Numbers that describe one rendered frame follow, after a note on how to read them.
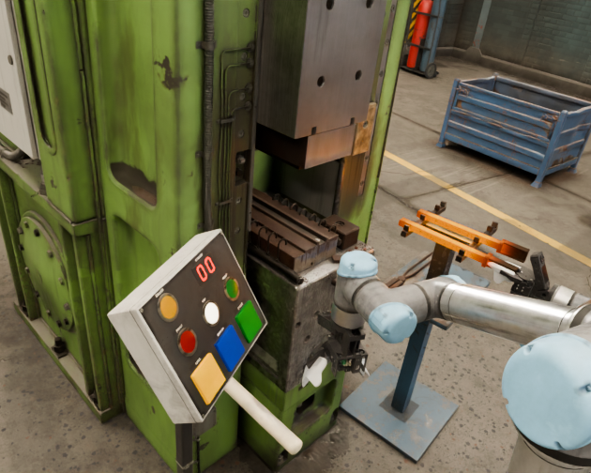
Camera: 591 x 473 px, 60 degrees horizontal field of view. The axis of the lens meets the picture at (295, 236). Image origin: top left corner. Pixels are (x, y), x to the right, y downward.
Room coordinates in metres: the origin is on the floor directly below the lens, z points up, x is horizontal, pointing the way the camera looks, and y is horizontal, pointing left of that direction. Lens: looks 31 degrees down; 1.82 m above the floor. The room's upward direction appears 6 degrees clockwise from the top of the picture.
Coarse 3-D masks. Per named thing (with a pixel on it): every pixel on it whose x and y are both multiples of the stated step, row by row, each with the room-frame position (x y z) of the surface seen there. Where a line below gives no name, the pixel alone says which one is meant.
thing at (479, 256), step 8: (400, 224) 1.60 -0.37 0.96; (408, 224) 1.58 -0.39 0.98; (416, 224) 1.58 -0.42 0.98; (416, 232) 1.56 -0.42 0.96; (424, 232) 1.54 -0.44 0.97; (432, 232) 1.54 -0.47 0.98; (432, 240) 1.52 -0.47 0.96; (440, 240) 1.50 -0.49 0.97; (448, 240) 1.49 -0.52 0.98; (456, 248) 1.47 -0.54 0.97; (464, 248) 1.46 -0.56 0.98; (472, 248) 1.46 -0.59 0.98; (472, 256) 1.43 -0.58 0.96; (480, 256) 1.42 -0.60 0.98; (488, 256) 1.41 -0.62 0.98; (504, 264) 1.38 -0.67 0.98
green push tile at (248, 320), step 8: (248, 304) 0.97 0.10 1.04; (240, 312) 0.93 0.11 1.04; (248, 312) 0.95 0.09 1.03; (240, 320) 0.91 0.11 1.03; (248, 320) 0.93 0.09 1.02; (256, 320) 0.96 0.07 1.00; (240, 328) 0.91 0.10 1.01; (248, 328) 0.92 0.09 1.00; (256, 328) 0.94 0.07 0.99; (248, 336) 0.91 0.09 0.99
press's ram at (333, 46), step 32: (288, 0) 1.29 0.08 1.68; (320, 0) 1.27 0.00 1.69; (352, 0) 1.36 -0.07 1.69; (384, 0) 1.46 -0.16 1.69; (288, 32) 1.28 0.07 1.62; (320, 32) 1.28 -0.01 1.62; (352, 32) 1.37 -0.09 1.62; (288, 64) 1.28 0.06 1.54; (320, 64) 1.29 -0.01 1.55; (352, 64) 1.39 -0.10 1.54; (288, 96) 1.27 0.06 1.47; (320, 96) 1.30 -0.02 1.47; (352, 96) 1.40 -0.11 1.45; (288, 128) 1.26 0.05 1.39; (320, 128) 1.32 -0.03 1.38
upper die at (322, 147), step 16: (256, 128) 1.42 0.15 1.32; (352, 128) 1.42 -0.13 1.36; (256, 144) 1.42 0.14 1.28; (272, 144) 1.37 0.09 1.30; (288, 144) 1.33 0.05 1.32; (304, 144) 1.29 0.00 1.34; (320, 144) 1.32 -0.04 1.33; (336, 144) 1.37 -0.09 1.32; (352, 144) 1.43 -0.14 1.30; (288, 160) 1.32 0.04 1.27; (304, 160) 1.28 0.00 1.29; (320, 160) 1.33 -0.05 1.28
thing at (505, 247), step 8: (432, 216) 1.66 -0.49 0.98; (440, 224) 1.63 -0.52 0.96; (448, 224) 1.62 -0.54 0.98; (456, 224) 1.62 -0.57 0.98; (456, 232) 1.60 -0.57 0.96; (464, 232) 1.58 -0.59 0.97; (472, 232) 1.57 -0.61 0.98; (480, 240) 1.55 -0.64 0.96; (488, 240) 1.53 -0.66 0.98; (496, 240) 1.53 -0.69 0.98; (504, 240) 1.53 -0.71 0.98; (496, 248) 1.51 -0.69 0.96; (504, 248) 1.51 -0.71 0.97; (512, 248) 1.49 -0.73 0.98; (520, 248) 1.48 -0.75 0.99; (512, 256) 1.48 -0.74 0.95; (520, 256) 1.47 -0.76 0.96
